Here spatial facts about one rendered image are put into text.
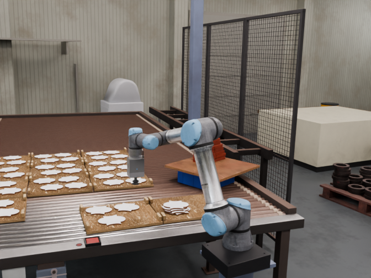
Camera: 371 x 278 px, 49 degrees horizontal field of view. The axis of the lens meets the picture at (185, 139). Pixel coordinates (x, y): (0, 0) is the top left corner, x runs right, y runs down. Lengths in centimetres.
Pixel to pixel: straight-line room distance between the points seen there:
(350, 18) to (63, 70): 736
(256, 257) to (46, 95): 646
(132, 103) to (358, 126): 391
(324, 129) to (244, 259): 502
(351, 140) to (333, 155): 43
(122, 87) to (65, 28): 152
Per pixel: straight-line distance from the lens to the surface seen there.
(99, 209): 245
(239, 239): 199
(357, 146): 742
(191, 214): 238
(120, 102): 742
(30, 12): 790
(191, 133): 181
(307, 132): 695
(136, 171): 227
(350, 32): 1172
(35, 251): 212
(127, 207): 246
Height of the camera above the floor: 185
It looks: 12 degrees down
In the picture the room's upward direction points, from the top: 1 degrees clockwise
